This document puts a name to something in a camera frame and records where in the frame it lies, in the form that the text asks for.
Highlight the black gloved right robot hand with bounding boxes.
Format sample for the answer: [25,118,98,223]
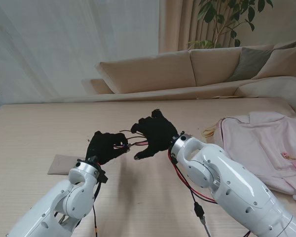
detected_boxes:
[130,108,179,161]

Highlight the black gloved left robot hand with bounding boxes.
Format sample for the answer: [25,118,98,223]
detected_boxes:
[85,131,132,165]

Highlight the beige fabric glasses pouch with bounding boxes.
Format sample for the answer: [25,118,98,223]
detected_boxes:
[47,154,88,176]

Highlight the pale pink backpack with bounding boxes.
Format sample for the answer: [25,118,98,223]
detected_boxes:
[202,110,296,201]

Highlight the beige sofa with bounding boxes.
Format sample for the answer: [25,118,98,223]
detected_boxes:
[81,39,296,102]

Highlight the white sheer curtain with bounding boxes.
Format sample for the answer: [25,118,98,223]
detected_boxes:
[0,0,161,104]

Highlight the beige pleated curtain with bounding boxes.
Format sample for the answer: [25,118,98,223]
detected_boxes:
[158,0,242,54]

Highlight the grey cushion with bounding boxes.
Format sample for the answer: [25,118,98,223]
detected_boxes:
[227,46,275,82]

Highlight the tall green leafy plant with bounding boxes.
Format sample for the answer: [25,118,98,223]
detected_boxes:
[186,0,274,49]

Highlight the beige cushion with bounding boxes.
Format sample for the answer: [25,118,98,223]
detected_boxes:
[251,44,296,80]

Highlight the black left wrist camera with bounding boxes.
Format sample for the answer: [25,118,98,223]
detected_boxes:
[95,169,108,184]

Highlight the red right arm wires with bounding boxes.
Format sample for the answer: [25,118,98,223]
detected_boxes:
[167,151,218,204]

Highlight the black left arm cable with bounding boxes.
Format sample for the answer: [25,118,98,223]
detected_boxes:
[90,181,102,237]

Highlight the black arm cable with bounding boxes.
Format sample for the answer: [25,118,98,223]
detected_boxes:
[90,181,102,237]
[191,192,212,237]

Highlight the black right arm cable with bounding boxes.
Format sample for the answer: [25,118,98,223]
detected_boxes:
[191,192,212,237]

